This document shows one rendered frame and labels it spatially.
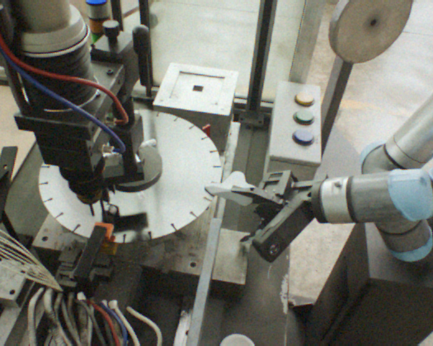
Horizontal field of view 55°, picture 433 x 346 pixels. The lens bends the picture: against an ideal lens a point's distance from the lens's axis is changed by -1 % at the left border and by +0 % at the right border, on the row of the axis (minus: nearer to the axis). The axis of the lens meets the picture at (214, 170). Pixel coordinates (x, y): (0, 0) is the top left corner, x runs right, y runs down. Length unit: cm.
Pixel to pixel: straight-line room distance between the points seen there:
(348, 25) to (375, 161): 90
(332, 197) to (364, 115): 195
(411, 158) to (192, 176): 38
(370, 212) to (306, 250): 121
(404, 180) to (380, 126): 192
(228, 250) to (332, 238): 114
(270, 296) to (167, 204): 29
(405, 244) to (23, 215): 78
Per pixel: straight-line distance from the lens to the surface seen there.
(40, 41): 42
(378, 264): 98
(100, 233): 67
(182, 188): 75
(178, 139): 84
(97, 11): 93
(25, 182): 110
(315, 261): 185
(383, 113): 267
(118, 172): 68
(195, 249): 80
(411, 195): 65
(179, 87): 106
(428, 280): 101
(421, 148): 77
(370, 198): 66
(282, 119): 99
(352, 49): 172
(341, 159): 225
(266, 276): 90
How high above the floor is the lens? 152
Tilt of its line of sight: 47 degrees down
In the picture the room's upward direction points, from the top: 4 degrees clockwise
